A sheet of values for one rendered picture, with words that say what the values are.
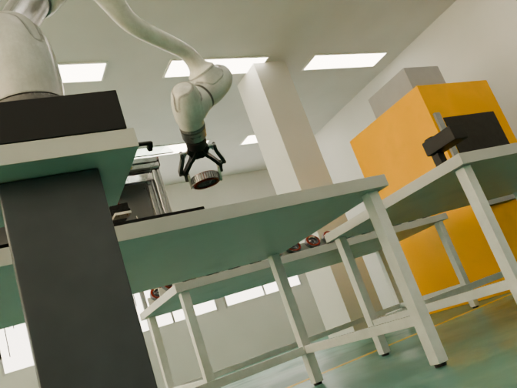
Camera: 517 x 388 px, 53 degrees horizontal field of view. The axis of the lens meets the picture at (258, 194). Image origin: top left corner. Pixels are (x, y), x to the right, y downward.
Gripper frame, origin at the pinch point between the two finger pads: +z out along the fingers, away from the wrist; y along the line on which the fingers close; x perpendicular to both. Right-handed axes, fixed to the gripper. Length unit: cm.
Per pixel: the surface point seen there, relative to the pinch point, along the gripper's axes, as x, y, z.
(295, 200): -25.3, 27.5, -0.2
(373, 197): -20, 61, 17
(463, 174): -15, 106, 26
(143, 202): 14.5, -26.0, 15.3
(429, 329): -66, 62, 44
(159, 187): 6.6, -17.5, 3.3
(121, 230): -36, -31, -21
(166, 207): -0.2, -17.2, 8.3
